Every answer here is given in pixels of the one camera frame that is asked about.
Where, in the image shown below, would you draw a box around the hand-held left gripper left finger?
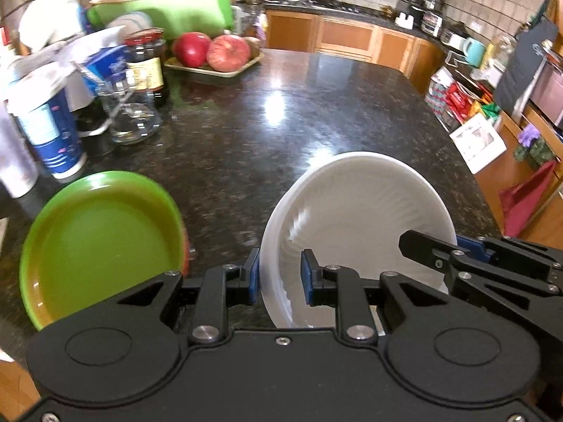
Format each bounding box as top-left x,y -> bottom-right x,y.
116,248 -> 261,346

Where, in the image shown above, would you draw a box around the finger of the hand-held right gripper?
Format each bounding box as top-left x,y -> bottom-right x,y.
398,230 -> 563,330
457,236 -> 563,280

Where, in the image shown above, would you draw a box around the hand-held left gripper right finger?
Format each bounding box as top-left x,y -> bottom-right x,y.
300,248 -> 436,347

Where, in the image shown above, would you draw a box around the orange plastic plate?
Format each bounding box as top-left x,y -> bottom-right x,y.
178,215 -> 191,275

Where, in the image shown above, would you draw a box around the white ribbed plastic bowl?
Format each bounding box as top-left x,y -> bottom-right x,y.
260,152 -> 457,330

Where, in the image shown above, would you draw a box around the green plastic plate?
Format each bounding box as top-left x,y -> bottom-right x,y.
20,171 -> 188,332

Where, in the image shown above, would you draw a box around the red cloth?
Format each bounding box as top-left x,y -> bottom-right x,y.
498,160 -> 558,238

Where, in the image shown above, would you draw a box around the purple rubber gloves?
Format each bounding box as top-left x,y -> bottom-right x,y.
514,124 -> 555,170

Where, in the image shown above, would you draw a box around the pile of red snack packets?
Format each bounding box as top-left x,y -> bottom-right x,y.
424,68 -> 502,130

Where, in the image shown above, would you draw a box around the silver metal appliance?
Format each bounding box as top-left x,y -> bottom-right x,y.
530,59 -> 563,128

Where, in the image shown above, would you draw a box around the black apron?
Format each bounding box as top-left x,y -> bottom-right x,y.
495,18 -> 559,117

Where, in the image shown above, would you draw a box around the clear glass cup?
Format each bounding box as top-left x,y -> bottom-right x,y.
94,80 -> 163,146

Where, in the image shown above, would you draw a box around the mint green kettle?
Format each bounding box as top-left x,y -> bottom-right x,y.
463,37 -> 487,68

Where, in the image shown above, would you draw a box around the clear plastic jar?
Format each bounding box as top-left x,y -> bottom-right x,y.
484,33 -> 517,71

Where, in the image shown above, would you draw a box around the white rice cooker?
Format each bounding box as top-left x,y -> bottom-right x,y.
441,22 -> 471,51

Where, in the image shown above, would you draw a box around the fruit tray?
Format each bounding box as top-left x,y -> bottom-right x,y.
164,50 -> 265,82

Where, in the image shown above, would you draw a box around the wooden base cabinets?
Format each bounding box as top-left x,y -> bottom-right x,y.
264,11 -> 447,93

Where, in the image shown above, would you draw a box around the red apple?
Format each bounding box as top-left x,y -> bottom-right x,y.
207,35 -> 251,72
171,32 -> 212,69

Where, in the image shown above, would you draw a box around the dark sauce jar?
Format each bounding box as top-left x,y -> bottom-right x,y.
123,27 -> 170,108

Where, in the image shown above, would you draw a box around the blue paper cup with lid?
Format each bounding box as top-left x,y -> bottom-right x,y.
6,85 -> 87,184

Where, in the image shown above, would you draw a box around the black coffee machine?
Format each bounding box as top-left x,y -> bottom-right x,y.
396,2 -> 425,29

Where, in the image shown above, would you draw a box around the gas stove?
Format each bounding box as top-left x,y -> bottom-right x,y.
308,0 -> 388,14

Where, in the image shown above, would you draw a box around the blue tissue pack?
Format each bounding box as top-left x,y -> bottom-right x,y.
83,46 -> 130,97

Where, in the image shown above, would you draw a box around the purple water bottle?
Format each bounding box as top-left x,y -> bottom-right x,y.
0,101 -> 39,198

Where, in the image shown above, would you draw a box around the clear plastic bag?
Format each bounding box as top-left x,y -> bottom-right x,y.
9,26 -> 126,110

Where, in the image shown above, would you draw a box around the white plastic bag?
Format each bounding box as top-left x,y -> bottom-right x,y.
18,0 -> 86,51

